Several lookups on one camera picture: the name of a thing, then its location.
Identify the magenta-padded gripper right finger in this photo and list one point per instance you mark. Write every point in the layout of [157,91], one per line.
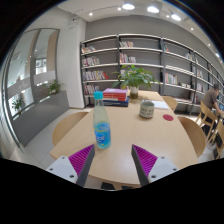
[150,164]

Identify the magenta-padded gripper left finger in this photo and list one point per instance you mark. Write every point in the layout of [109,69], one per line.
[75,163]

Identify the clear bottle with blue cap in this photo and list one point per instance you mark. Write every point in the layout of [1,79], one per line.
[101,130]

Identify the wooden shell chair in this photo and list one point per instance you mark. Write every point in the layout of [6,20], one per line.
[171,101]
[195,135]
[66,125]

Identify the flat round red coaster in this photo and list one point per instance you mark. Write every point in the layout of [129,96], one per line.
[168,117]

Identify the grey dotted ceramic mug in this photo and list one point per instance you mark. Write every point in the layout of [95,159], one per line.
[146,110]

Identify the thick blue book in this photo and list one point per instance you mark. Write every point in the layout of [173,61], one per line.
[116,103]

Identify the red book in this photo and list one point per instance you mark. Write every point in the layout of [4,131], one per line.
[115,97]

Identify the green plant by window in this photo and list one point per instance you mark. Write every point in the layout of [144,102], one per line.
[54,86]
[18,104]

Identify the pink-covered book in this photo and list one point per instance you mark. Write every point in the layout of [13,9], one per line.
[115,90]

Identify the green potted table plant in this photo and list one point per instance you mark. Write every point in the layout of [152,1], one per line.
[133,78]

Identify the person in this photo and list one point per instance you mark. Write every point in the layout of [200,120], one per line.
[209,98]

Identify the group of ceiling lights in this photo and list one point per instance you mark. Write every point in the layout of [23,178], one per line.
[128,6]

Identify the group of wooden frame chairs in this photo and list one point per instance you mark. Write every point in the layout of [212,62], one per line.
[208,116]

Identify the grey wall shelf unit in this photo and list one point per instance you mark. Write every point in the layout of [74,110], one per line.
[140,56]

